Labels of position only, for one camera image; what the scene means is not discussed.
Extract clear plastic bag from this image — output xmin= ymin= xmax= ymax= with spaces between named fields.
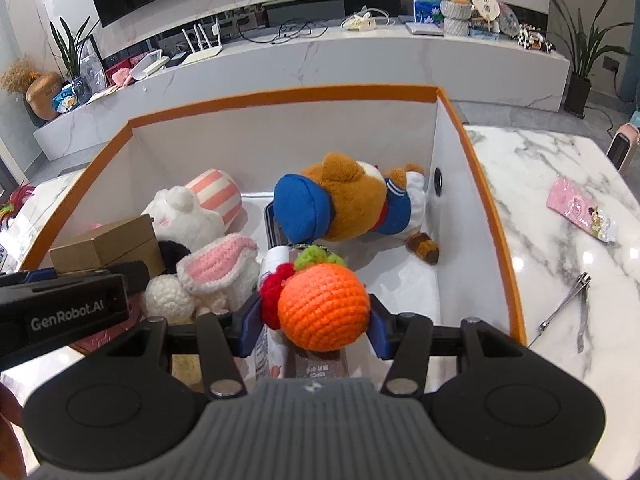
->
xmin=77 ymin=37 xmax=108 ymax=93

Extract brown bear plush blue hat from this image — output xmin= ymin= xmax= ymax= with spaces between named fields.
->
xmin=272 ymin=152 xmax=441 ymax=266

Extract white charger with cord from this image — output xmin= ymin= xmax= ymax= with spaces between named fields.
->
xmin=341 ymin=7 xmax=393 ymax=33

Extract dried yellow grass bunch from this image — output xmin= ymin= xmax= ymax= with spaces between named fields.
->
xmin=0 ymin=57 xmax=41 ymax=95

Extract white product box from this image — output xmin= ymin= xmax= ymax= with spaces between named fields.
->
xmin=0 ymin=220 xmax=23 ymax=273

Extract black white cow figurines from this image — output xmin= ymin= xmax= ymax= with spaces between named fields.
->
xmin=517 ymin=22 xmax=557 ymax=53

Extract grey flat packet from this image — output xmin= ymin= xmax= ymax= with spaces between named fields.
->
xmin=292 ymin=347 xmax=351 ymax=381

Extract white plush pink striped hat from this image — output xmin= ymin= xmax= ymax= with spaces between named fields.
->
xmin=142 ymin=169 xmax=244 ymax=253

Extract pink space heater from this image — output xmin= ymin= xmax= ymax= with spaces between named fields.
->
xmin=605 ymin=120 xmax=640 ymax=173

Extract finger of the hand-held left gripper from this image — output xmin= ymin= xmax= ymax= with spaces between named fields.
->
xmin=0 ymin=268 xmax=112 ymax=288
xmin=107 ymin=260 xmax=151 ymax=295

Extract tall potted plant black pot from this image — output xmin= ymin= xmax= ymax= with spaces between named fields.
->
xmin=541 ymin=0 xmax=633 ymax=116

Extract small brown cardboard box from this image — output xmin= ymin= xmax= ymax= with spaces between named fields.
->
xmin=49 ymin=214 xmax=167 ymax=281

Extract white wifi router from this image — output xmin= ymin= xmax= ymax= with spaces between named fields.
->
xmin=180 ymin=19 xmax=223 ymax=66

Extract metal tweezers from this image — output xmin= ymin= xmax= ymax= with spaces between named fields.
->
xmin=575 ymin=285 xmax=592 ymax=353

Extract white tube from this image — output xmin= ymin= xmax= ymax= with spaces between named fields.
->
xmin=254 ymin=246 xmax=296 ymax=381

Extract red feather toy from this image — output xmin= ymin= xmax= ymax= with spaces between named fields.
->
xmin=0 ymin=185 xmax=37 ymax=221

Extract grey closed laptop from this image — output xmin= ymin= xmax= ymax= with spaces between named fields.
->
xmin=404 ymin=21 xmax=445 ymax=37

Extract metal nail clipper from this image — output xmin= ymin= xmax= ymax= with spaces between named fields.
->
xmin=537 ymin=272 xmax=592 ymax=333

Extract round paper fan sign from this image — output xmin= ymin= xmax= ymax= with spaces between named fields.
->
xmin=470 ymin=0 xmax=501 ymax=23

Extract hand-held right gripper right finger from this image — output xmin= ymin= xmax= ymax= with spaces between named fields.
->
xmin=367 ymin=294 xmax=528 ymax=397

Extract pink cartoon packet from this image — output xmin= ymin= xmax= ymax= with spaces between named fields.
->
xmin=546 ymin=175 xmax=618 ymax=243

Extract black cables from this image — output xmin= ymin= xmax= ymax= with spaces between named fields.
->
xmin=245 ymin=17 xmax=331 ymax=46

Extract stacked grey ceramic pots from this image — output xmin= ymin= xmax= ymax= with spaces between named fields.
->
xmin=440 ymin=0 xmax=473 ymax=37

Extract cream crochet bunny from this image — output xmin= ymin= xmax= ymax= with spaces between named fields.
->
xmin=140 ymin=232 xmax=261 ymax=326

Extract blue snack bags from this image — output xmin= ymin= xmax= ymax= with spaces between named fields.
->
xmin=52 ymin=77 xmax=93 ymax=113

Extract orange crochet fruit charm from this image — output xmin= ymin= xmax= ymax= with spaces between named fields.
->
xmin=257 ymin=244 xmax=372 ymax=352

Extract white flat device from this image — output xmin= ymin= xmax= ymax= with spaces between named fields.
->
xmin=129 ymin=51 xmax=171 ymax=81

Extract orange cardboard storage box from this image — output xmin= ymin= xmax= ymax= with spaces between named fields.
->
xmin=20 ymin=85 xmax=528 ymax=393

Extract pink embossed case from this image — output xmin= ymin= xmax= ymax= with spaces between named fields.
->
xmin=70 ymin=325 xmax=146 ymax=356

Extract clear glass plate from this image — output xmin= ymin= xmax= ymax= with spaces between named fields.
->
xmin=497 ymin=2 xmax=521 ymax=36

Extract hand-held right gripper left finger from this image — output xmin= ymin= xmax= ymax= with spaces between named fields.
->
xmin=97 ymin=294 xmax=265 ymax=398

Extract brown round vase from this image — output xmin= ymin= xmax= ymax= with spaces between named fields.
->
xmin=25 ymin=72 xmax=65 ymax=122

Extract green leafy potted plant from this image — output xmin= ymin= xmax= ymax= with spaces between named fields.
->
xmin=50 ymin=15 xmax=101 ymax=83

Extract person's left hand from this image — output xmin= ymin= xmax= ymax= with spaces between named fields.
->
xmin=0 ymin=385 xmax=27 ymax=480

